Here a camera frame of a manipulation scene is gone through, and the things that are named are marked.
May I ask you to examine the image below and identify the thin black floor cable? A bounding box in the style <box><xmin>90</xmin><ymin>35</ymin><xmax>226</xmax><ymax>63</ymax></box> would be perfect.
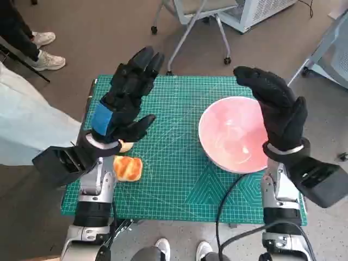
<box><xmin>298</xmin><ymin>0</ymin><xmax>314</xmax><ymax>18</ymax></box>

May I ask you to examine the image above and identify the braided toy bread loaf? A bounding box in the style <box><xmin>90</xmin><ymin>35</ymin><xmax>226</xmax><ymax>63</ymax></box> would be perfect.
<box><xmin>113</xmin><ymin>155</ymin><xmax>144</xmax><ymax>182</ymax></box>

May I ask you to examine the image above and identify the grey office chair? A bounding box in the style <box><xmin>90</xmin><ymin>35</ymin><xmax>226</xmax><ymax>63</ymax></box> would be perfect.
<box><xmin>151</xmin><ymin>0</ymin><xmax>240</xmax><ymax>76</ymax></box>

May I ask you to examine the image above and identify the black metal table rail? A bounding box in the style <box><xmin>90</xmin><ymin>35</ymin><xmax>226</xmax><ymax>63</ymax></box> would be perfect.
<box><xmin>108</xmin><ymin>219</ymin><xmax>142</xmax><ymax>245</ymax></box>

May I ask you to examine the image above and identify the pink bowl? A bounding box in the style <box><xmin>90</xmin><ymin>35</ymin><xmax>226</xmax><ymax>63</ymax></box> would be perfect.
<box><xmin>198</xmin><ymin>96</ymin><xmax>270</xmax><ymax>175</ymax></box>

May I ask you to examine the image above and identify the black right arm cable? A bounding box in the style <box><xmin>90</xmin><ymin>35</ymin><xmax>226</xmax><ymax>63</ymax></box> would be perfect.
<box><xmin>216</xmin><ymin>172</ymin><xmax>316</xmax><ymax>261</ymax></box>

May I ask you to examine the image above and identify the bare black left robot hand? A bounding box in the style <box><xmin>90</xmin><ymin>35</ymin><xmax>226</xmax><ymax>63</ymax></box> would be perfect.
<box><xmin>85</xmin><ymin>46</ymin><xmax>166</xmax><ymax>145</ymax></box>

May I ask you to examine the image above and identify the person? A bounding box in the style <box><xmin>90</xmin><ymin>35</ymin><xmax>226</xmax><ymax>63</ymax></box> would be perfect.
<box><xmin>130</xmin><ymin>238</ymin><xmax>226</xmax><ymax>261</ymax></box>
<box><xmin>0</xmin><ymin>0</ymin><xmax>66</xmax><ymax>72</ymax></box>
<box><xmin>0</xmin><ymin>61</ymin><xmax>82</xmax><ymax>166</ymax></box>

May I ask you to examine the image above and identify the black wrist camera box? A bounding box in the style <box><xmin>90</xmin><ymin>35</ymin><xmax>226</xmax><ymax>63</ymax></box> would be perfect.
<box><xmin>288</xmin><ymin>156</ymin><xmax>348</xmax><ymax>209</ymax></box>
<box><xmin>32</xmin><ymin>145</ymin><xmax>96</xmax><ymax>188</ymax></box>

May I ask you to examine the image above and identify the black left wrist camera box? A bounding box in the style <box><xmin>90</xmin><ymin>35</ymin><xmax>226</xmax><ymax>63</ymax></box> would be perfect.
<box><xmin>32</xmin><ymin>145</ymin><xmax>96</xmax><ymax>188</ymax></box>

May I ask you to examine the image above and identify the light blue mesh chair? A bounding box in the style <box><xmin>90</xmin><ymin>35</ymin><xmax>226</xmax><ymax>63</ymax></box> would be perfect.
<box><xmin>288</xmin><ymin>12</ymin><xmax>348</xmax><ymax>90</ymax></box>

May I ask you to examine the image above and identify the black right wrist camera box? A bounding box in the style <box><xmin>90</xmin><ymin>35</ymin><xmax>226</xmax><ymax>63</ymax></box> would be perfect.
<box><xmin>288</xmin><ymin>156</ymin><xmax>348</xmax><ymax>209</ymax></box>

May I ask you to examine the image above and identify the black rod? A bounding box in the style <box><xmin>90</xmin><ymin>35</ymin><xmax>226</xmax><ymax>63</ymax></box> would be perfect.
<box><xmin>0</xmin><ymin>43</ymin><xmax>51</xmax><ymax>83</ymax></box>

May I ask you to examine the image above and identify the round toy bread bun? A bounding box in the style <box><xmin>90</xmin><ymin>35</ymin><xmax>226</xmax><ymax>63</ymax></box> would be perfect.
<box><xmin>117</xmin><ymin>140</ymin><xmax>134</xmax><ymax>153</ymax></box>

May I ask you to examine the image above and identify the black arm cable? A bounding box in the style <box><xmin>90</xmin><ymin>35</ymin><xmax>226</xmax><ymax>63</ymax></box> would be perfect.
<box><xmin>107</xmin><ymin>202</ymin><xmax>119</xmax><ymax>248</ymax></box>
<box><xmin>216</xmin><ymin>172</ymin><xmax>316</xmax><ymax>261</ymax></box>

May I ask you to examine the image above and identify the green cutting mat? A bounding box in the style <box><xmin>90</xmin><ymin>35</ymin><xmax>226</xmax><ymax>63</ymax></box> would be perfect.
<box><xmin>60</xmin><ymin>75</ymin><xmax>308</xmax><ymax>226</ymax></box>

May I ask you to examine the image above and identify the white perforated cabinet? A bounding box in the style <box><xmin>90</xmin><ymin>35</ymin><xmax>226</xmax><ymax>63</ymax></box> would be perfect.
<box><xmin>217</xmin><ymin>0</ymin><xmax>297</xmax><ymax>34</ymax></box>

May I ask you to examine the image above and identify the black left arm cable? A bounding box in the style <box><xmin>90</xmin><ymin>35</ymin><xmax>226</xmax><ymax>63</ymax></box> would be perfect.
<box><xmin>107</xmin><ymin>202</ymin><xmax>119</xmax><ymax>248</ymax></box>

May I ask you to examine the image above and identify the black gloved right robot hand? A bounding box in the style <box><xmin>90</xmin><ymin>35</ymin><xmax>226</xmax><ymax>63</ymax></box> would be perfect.
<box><xmin>233</xmin><ymin>65</ymin><xmax>308</xmax><ymax>153</ymax></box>

